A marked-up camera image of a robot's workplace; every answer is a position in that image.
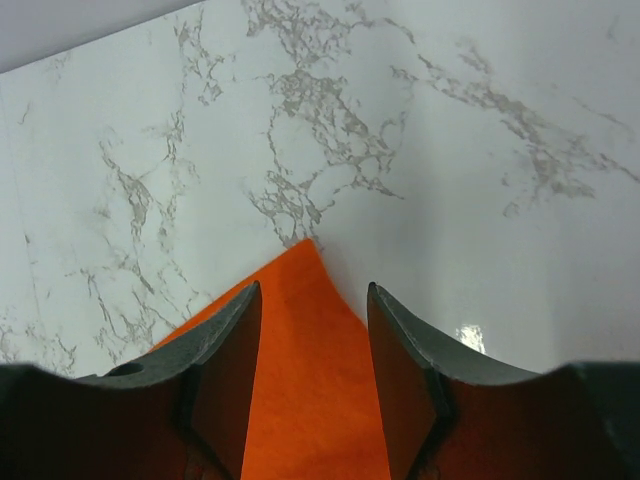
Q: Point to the orange t shirt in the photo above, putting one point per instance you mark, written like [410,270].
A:
[314,412]

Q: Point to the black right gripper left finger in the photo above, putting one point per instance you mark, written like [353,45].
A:
[178,412]

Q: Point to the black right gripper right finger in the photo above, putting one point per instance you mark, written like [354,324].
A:
[450,412]

